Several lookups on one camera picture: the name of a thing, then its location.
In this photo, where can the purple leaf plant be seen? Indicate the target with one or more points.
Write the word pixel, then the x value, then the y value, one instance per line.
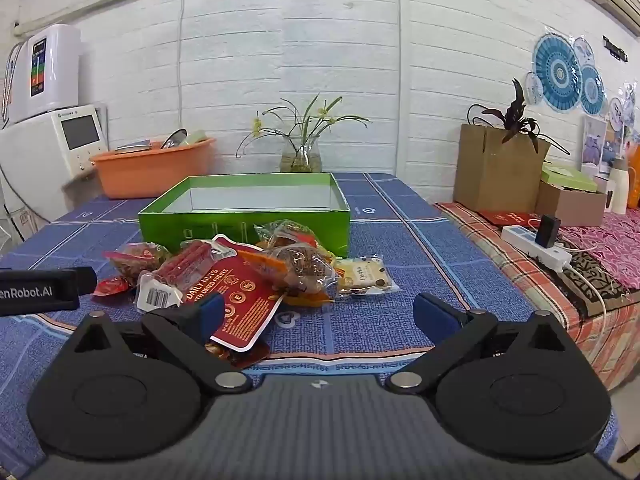
pixel 515 115

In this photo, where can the white bottle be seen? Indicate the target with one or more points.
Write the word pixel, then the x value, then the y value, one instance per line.
pixel 618 190

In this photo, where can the dark red nut pouch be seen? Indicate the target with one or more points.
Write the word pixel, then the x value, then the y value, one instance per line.
pixel 245 305

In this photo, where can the large blue paper fan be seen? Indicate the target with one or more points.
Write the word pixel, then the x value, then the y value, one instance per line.
pixel 555 72

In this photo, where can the orange plaid cloth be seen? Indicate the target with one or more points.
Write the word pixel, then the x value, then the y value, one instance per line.
pixel 500 255

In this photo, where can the small red snack packet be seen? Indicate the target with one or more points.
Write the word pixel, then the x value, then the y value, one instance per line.
pixel 112 286

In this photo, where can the blue checked tablecloth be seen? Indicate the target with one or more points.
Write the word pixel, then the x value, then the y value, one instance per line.
pixel 400 220

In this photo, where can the clear orange-edged snack packet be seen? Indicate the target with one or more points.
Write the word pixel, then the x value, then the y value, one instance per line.
pixel 300 265

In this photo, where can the pink floral cloth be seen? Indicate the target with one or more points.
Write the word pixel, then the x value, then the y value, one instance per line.
pixel 615 245

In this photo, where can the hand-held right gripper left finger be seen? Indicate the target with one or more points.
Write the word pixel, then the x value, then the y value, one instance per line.
pixel 212 311

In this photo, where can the red booklet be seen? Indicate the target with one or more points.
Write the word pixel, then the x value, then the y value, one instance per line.
pixel 507 218

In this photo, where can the small pale paper fan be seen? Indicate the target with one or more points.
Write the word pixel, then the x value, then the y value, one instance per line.
pixel 534 87

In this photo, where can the white appliance with screen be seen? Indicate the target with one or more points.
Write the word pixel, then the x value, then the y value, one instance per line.
pixel 30 155

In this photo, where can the glass vase with green plant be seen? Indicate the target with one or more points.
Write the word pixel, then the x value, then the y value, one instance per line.
pixel 300 157

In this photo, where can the photo cards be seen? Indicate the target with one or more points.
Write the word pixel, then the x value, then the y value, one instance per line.
pixel 594 145

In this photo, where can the brown paper bag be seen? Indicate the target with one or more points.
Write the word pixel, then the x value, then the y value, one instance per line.
pixel 490 170

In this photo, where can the medium blue paper fan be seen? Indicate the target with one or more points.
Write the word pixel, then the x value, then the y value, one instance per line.
pixel 592 90

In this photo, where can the white cookie packet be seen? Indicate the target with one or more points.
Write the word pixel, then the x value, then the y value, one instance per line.
pixel 362 275

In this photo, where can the clear brown snack packet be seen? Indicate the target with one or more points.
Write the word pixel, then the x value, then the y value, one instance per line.
pixel 280 235

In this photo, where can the black power adapter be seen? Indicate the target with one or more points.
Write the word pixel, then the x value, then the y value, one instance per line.
pixel 548 232

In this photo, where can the green cardboard box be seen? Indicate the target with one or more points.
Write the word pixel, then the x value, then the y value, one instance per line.
pixel 225 232

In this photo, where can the white power strip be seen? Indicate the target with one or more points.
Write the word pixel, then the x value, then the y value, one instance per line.
pixel 525 242

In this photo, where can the pale green dish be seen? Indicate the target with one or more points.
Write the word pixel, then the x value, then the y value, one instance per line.
pixel 196 136

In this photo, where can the orange plastic basin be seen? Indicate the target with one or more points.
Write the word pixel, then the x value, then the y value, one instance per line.
pixel 150 175

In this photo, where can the small cardboard box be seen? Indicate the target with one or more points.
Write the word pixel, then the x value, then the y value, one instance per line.
pixel 570 205

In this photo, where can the small yellow-orange snack packet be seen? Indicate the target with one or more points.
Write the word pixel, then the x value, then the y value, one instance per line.
pixel 305 301

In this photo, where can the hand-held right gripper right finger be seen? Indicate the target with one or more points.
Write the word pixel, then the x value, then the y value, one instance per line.
pixel 432 312

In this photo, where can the black wall sign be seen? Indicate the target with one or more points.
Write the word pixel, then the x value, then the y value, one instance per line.
pixel 615 50

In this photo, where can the clear red sausage packet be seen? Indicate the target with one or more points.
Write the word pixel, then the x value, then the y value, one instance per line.
pixel 185 265

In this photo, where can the white water purifier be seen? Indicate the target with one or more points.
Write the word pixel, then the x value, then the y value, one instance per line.
pixel 55 75

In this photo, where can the clear red dates packet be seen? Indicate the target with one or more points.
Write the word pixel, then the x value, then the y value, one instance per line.
pixel 137 257

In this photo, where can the flat green box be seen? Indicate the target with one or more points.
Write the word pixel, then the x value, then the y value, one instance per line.
pixel 567 177

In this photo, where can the white blue paper fan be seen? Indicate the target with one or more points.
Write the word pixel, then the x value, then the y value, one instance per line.
pixel 583 52

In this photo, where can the metal bowl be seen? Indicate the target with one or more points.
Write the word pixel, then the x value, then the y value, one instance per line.
pixel 175 139

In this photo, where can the dark patterned cloth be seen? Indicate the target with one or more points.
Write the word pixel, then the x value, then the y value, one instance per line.
pixel 600 285

